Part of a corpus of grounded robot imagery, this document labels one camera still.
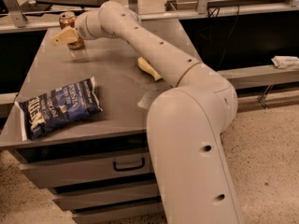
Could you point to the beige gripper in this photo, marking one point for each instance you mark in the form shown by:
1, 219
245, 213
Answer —
81, 26

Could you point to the orange patterned soda can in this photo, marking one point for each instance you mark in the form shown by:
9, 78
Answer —
68, 18

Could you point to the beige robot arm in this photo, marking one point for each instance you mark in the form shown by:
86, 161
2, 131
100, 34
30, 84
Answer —
184, 124

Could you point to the yellow sponge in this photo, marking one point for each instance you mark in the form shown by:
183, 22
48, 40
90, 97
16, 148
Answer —
146, 67

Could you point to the blue chip bag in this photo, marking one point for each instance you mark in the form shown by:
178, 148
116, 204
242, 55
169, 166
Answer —
55, 109

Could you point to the grey drawer cabinet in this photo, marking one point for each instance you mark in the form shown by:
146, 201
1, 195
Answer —
78, 129

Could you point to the top grey drawer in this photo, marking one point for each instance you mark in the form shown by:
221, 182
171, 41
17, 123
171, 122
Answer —
84, 169

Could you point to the grey drawer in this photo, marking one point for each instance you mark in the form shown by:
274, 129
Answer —
107, 195
118, 212
84, 169

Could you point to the middle grey drawer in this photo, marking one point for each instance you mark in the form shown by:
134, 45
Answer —
107, 195

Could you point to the bottom grey drawer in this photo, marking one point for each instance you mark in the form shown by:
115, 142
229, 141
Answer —
118, 212

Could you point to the white crumpled packet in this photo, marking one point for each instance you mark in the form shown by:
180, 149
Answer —
286, 62

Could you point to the grey metal rail frame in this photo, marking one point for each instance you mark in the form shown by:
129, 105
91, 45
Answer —
27, 15

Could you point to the black drawer handle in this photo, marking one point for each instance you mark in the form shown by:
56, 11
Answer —
128, 166

